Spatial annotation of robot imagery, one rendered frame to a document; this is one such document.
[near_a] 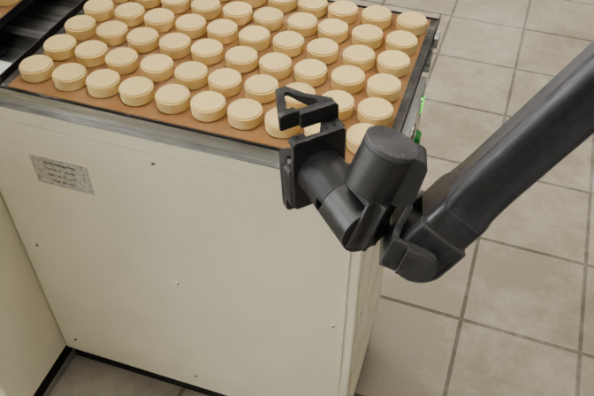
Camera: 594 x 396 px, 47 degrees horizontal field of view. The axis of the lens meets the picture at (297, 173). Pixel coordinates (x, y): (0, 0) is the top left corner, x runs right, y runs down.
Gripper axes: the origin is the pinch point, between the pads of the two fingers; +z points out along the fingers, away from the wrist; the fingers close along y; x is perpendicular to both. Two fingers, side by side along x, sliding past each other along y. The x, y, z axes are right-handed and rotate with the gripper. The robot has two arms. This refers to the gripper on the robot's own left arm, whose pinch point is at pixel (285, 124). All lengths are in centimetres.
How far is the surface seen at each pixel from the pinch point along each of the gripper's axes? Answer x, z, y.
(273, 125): 1.7, 7.5, 6.3
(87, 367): -36, 45, 98
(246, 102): 0.2, 13.6, 6.3
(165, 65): -7.1, 27.3, 6.0
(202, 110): -5.8, 14.8, 6.2
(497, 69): 135, 102, 100
